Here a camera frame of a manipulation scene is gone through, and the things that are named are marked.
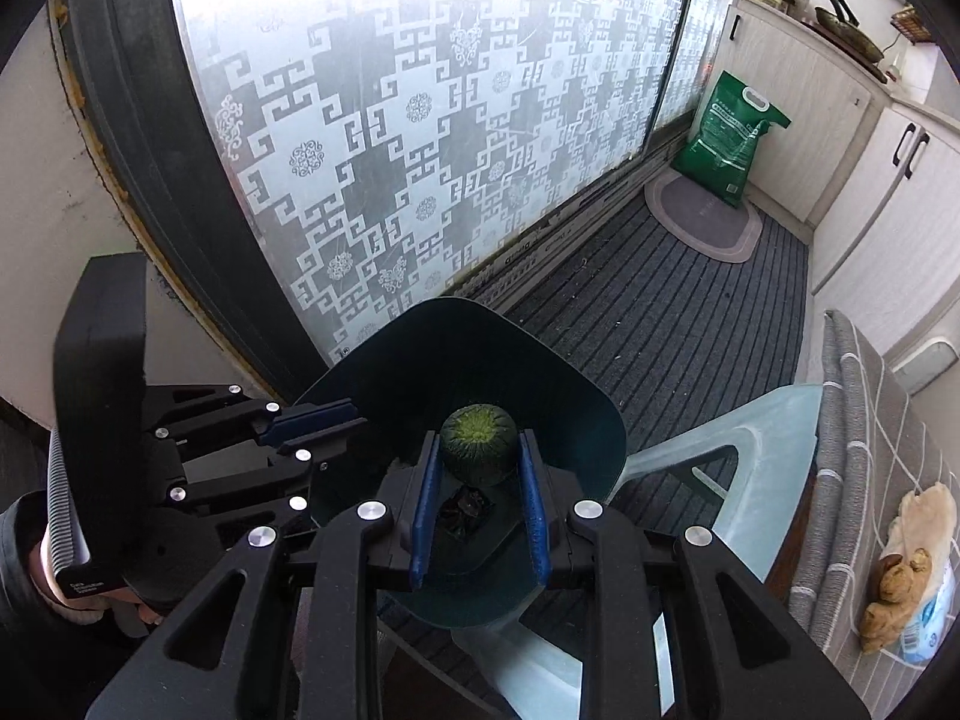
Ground patterned frosted glass door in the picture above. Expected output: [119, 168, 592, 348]
[49, 0, 702, 406]
[652, 0, 743, 136]

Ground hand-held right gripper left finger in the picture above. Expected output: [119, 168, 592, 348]
[82, 431, 443, 720]

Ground dark frying pan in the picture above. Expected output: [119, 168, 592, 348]
[814, 0, 886, 65]

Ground white kitchen cabinet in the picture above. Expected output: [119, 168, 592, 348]
[810, 90, 960, 361]
[705, 0, 893, 226]

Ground person's left hand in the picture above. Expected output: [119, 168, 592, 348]
[30, 551, 164, 640]

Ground blue white tissue pack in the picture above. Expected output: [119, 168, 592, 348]
[896, 577, 953, 667]

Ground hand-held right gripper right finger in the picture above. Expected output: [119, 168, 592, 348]
[520, 429, 875, 720]

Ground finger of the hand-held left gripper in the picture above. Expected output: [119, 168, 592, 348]
[171, 446, 320, 537]
[145, 382, 362, 458]

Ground green rice bag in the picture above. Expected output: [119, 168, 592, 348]
[671, 70, 792, 209]

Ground grey oval door mat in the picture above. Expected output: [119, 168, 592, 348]
[643, 169, 764, 265]

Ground dark green plastic bin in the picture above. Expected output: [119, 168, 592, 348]
[289, 298, 629, 629]

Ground green gourd end piece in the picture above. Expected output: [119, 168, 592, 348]
[439, 405, 518, 485]

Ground white plastic chair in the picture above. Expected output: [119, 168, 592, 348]
[889, 341, 960, 395]

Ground dark striped floor mat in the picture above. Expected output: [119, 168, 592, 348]
[375, 191, 815, 661]

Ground pale blue plastic chair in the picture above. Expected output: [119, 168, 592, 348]
[450, 382, 822, 720]

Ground ginger root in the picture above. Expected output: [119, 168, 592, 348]
[859, 547, 935, 653]

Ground cream plastic bag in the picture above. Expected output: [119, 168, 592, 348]
[887, 486, 952, 578]

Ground dark scraps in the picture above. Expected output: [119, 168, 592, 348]
[435, 486, 492, 539]

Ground small wall rack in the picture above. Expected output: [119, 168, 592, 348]
[889, 7, 935, 42]

